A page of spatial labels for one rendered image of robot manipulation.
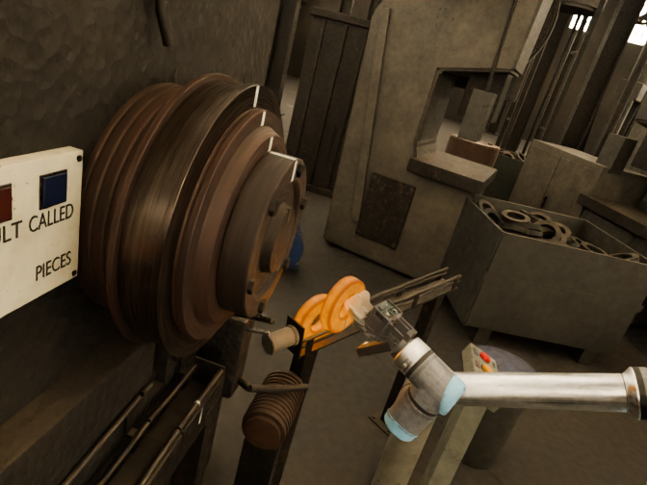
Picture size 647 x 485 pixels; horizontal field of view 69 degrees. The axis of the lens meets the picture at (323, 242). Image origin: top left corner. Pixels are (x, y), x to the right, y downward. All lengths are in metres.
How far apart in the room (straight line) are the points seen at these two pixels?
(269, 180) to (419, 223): 2.82
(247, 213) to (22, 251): 0.27
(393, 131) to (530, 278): 1.36
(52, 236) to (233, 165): 0.24
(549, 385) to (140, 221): 1.00
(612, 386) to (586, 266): 1.87
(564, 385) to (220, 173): 0.95
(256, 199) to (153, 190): 0.14
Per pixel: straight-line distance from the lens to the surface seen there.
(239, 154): 0.69
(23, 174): 0.60
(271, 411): 1.32
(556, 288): 3.09
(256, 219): 0.67
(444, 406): 1.15
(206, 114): 0.67
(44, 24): 0.62
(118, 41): 0.72
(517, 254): 2.89
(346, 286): 1.20
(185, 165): 0.61
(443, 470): 1.88
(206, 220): 0.65
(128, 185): 0.63
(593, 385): 1.28
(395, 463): 1.81
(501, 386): 1.28
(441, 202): 3.40
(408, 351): 1.15
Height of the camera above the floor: 1.43
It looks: 22 degrees down
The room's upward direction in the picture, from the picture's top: 15 degrees clockwise
